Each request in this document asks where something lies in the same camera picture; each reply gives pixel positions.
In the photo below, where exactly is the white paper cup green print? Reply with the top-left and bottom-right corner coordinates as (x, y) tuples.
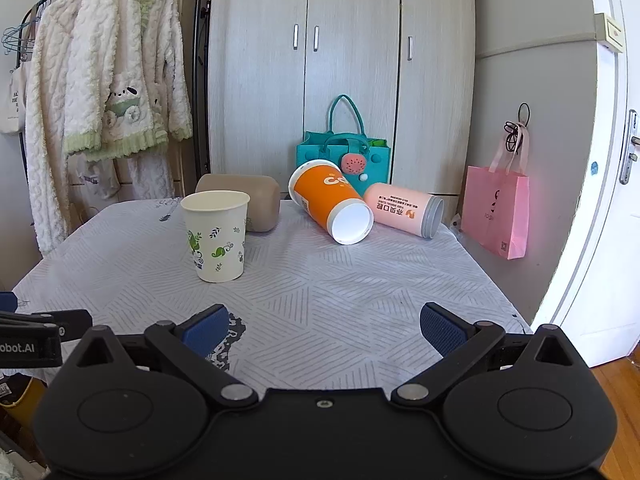
(180, 190), (250, 283)

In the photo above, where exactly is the pink cylindrical cup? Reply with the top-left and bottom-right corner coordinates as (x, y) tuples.
(363, 183), (444, 240)

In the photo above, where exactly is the beige cylindrical cup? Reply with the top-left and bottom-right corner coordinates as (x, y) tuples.
(195, 174), (281, 233)

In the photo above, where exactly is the orange paper cup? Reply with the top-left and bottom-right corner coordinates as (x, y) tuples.
(288, 159), (374, 245)

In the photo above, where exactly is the white patterned tablecloth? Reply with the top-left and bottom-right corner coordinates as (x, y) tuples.
(15, 200), (528, 392)

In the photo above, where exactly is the pink paper gift bag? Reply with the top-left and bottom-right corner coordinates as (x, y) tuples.
(461, 122), (529, 260)

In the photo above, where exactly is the white fluffy robe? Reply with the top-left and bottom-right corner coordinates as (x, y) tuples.
(25, 0), (80, 255)

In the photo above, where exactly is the white door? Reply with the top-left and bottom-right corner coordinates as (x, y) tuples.
(533, 0), (639, 367)

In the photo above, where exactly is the white canvas tote bag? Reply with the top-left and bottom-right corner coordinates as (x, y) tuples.
(0, 64), (27, 134)

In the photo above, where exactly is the teal tote bag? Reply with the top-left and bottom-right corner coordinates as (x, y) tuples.
(295, 94), (392, 195)

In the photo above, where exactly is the white green fluffy pajama top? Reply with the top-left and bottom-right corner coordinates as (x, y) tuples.
(63, 0), (193, 160)

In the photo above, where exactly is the grey wooden wardrobe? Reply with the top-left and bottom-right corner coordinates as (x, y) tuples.
(207, 0), (475, 196)

